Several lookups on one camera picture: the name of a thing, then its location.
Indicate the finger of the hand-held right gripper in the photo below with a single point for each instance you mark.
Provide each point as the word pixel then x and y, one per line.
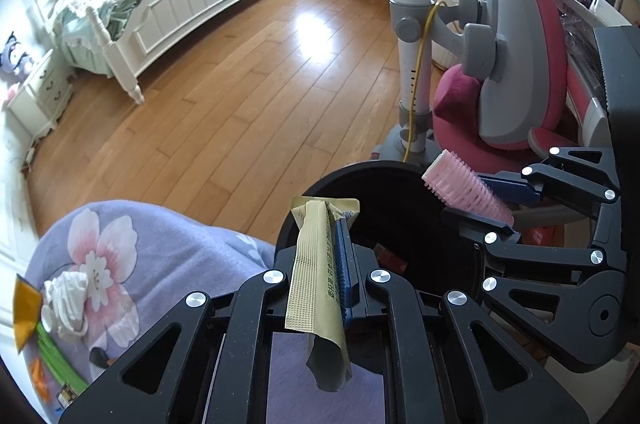
pixel 515 191
pixel 540 259

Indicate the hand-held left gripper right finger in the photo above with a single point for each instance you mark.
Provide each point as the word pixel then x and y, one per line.
pixel 345 264

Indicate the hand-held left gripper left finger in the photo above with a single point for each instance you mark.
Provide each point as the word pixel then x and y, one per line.
pixel 260 304

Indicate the golden sachet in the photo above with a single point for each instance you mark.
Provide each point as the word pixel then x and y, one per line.
pixel 312 284

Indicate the red milk carton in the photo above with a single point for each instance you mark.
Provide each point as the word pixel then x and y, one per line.
pixel 392 258

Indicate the pink hair roller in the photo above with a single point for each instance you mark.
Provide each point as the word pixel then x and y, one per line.
pixel 465 189

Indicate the black trash bin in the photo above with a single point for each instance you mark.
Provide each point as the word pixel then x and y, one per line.
pixel 400 214

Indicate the small dark object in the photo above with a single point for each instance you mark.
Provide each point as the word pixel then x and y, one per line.
pixel 100 356

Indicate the white tissue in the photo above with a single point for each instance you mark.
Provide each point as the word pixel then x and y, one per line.
pixel 70 299

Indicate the green packet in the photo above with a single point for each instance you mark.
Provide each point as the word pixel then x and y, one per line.
pixel 55 354

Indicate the orange candy wrapper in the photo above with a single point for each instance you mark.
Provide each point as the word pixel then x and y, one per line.
pixel 39 376

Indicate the yellow foil wrapper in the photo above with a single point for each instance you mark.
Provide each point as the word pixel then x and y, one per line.
pixel 25 314

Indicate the red box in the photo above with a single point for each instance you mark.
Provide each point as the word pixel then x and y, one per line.
pixel 545 236

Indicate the purple floral cloth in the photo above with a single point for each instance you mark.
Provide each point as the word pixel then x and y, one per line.
pixel 175 264

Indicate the pink and grey chair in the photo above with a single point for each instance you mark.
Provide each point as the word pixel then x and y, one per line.
pixel 520 28

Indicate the white power strip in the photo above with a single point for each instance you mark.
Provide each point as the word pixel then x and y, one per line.
pixel 28 154

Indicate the white nightstand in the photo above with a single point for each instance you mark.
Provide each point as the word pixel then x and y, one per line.
pixel 42 93

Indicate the small pink plush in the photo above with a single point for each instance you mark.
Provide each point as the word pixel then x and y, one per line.
pixel 10 96

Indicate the green floral bedding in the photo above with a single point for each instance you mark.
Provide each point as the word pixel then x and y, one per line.
pixel 75 33

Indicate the purple plush toy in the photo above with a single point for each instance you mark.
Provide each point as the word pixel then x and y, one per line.
pixel 15 56

